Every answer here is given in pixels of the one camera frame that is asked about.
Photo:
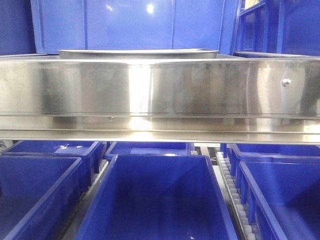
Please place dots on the shelf rail screw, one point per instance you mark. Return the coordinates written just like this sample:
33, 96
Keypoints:
285, 82

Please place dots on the blue bin lower right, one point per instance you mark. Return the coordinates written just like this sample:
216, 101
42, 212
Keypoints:
282, 198

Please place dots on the blue bin lower centre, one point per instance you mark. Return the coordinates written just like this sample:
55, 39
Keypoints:
154, 197

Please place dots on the stainless steel shelf rail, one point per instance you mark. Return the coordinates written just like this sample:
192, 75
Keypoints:
220, 100

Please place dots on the lower white roller track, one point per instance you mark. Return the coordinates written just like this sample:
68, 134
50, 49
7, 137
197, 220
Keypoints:
233, 200

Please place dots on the large blue bin behind tray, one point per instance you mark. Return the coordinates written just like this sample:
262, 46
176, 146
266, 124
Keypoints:
133, 24

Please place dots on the blue bin lower left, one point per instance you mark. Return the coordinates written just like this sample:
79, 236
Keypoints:
37, 195

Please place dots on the silver metal tray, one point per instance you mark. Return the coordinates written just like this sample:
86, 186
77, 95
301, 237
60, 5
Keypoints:
187, 53

